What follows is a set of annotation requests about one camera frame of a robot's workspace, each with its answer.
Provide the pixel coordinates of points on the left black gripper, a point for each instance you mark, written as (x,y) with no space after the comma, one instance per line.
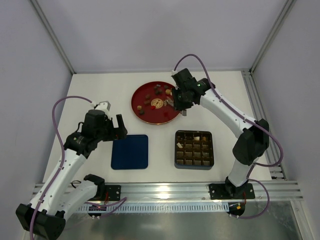
(115,130)

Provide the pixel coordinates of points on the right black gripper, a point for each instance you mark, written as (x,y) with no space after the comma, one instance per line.
(181,101)

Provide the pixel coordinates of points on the metal tweezers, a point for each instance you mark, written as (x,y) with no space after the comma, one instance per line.
(182,112)

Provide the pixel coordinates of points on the blue tin lid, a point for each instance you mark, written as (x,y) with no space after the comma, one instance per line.
(131,153)

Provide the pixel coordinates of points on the blue tin chocolate box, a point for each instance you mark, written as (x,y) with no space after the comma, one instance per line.
(195,154)

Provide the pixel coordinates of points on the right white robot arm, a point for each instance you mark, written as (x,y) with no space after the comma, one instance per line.
(252,135)

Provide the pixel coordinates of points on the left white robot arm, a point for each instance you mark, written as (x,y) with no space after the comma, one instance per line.
(47,213)

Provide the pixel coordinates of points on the dark chocolate top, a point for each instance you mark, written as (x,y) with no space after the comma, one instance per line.
(156,87)

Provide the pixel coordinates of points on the red round plate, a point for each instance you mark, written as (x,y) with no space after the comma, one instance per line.
(163,113)

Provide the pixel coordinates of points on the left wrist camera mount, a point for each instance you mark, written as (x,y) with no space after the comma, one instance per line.
(102,106)

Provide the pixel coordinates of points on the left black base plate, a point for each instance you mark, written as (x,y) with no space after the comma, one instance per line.
(112,193)

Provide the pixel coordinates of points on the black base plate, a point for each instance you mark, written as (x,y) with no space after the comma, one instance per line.
(112,193)
(222,191)

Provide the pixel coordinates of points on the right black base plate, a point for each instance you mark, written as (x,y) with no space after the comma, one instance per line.
(222,191)

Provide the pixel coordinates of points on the slotted cable duct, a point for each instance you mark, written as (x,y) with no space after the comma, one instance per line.
(163,207)

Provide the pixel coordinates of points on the aluminium front rail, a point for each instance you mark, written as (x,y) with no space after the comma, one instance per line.
(277,190)

